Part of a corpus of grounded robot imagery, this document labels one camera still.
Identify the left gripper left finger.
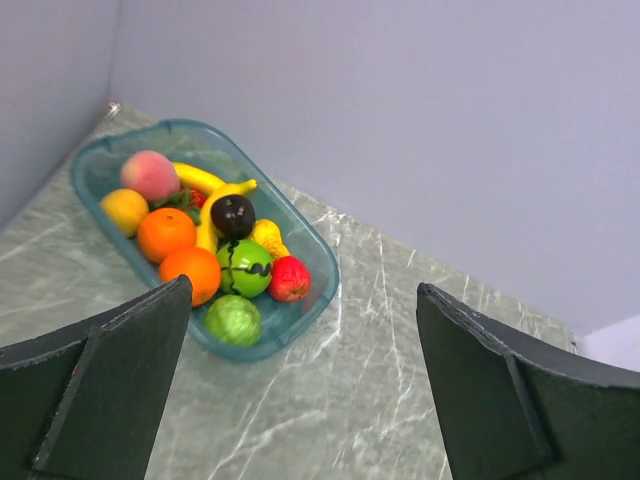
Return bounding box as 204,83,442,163
1,275,192,479

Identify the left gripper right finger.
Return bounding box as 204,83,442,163
416,283,639,480

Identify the orange fruit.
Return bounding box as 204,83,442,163
158,246,221,307
136,207,197,264

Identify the yellow fruit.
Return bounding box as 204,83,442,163
196,179,258,253

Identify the green apple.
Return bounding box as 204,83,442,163
216,239,273,299

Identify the dark purple plum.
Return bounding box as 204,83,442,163
214,195,256,240

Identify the small yellow lemon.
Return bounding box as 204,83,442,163
100,188,149,238

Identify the small red strawberry behind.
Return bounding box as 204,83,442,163
150,185,207,226

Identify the pink peach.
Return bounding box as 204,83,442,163
120,150,180,202

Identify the yellow pear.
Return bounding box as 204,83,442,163
248,218,290,260

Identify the yellow banana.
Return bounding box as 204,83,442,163
173,162,226,196

